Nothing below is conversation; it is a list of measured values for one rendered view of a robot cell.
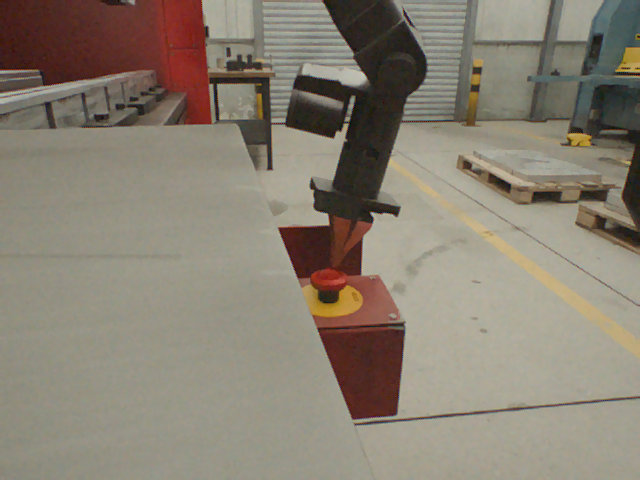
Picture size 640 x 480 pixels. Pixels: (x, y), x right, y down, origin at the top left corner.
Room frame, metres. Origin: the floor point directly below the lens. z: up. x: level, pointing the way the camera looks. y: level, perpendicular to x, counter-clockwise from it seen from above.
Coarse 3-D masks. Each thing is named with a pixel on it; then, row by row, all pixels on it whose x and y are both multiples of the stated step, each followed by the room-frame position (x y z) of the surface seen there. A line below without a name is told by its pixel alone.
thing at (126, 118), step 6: (132, 108) 1.11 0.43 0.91; (114, 114) 0.99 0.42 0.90; (120, 114) 0.99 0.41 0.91; (126, 114) 0.99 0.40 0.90; (132, 114) 1.05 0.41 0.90; (114, 120) 0.89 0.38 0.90; (120, 120) 0.91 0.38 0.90; (126, 120) 0.97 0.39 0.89; (132, 120) 1.04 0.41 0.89; (84, 126) 0.83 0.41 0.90; (90, 126) 0.83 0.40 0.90; (96, 126) 0.83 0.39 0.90; (102, 126) 0.83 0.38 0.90; (108, 126) 0.84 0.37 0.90; (114, 126) 0.85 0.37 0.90; (120, 126) 0.91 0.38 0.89; (126, 126) 0.97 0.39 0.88
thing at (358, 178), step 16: (352, 144) 0.50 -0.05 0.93; (352, 160) 0.49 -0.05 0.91; (368, 160) 0.49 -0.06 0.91; (384, 160) 0.49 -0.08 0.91; (336, 176) 0.51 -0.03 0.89; (352, 176) 0.49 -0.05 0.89; (368, 176) 0.49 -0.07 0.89; (384, 176) 0.50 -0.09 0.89; (320, 192) 0.48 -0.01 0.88; (336, 192) 0.48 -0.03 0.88; (352, 192) 0.49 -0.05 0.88; (368, 192) 0.49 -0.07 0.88; (384, 192) 0.54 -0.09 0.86; (368, 208) 0.49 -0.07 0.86; (384, 208) 0.49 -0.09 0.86; (400, 208) 0.49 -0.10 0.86
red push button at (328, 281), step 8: (320, 272) 0.42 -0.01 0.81; (328, 272) 0.42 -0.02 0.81; (336, 272) 0.42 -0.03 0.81; (312, 280) 0.41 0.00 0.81; (320, 280) 0.40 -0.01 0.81; (328, 280) 0.40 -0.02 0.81; (336, 280) 0.40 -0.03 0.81; (344, 280) 0.40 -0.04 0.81; (320, 288) 0.40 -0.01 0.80; (328, 288) 0.39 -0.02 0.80; (336, 288) 0.39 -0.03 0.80; (320, 296) 0.41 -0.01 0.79; (328, 296) 0.40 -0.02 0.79; (336, 296) 0.41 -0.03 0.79
